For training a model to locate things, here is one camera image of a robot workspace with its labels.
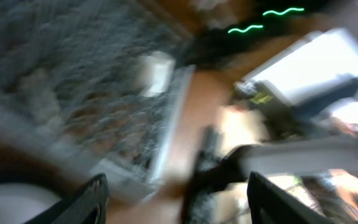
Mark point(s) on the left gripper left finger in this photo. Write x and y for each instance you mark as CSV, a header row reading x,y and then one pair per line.
x,y
87,205

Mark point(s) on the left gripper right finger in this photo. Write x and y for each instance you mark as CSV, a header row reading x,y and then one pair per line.
x,y
270,204

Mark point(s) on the white cup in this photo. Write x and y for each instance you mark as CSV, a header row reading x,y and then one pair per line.
x,y
156,70

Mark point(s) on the grey dishwasher rack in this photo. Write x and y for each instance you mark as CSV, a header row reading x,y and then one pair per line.
x,y
70,102

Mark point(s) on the light grey plate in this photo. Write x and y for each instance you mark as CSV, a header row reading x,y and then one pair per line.
x,y
20,203

